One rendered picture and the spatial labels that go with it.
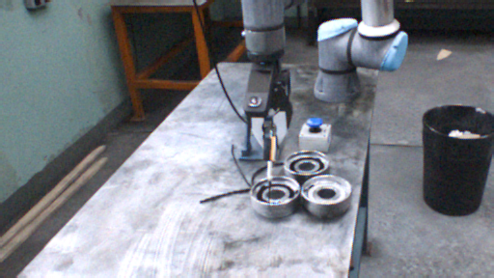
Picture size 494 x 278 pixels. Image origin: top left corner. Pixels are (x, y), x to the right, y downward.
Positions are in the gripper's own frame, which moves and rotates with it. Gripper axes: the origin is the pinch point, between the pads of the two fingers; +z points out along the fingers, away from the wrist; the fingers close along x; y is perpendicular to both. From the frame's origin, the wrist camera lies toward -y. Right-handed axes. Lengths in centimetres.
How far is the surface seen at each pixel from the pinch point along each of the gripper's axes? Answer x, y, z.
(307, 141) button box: -4.6, 19.7, 10.1
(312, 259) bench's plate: -10.3, -18.9, 13.2
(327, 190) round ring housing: -11.5, 0.0, 11.0
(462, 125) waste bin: -63, 129, 60
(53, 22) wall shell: 148, 149, 15
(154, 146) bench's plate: 36.6, 20.3, 13.3
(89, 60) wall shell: 147, 171, 44
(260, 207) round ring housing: 1.4, -7.9, 10.3
